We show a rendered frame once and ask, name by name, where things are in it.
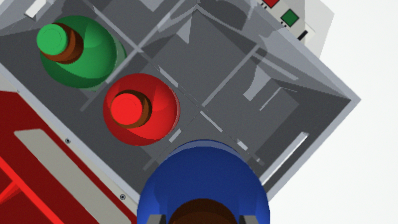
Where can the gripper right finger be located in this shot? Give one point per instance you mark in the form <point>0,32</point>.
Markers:
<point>248,219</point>

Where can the blue bottle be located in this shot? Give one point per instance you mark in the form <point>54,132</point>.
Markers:
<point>203,182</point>

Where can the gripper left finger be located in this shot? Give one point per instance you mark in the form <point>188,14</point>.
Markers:
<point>156,219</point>

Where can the grey paper strip with colored squares and marks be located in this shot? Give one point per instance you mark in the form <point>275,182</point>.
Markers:
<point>288,18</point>

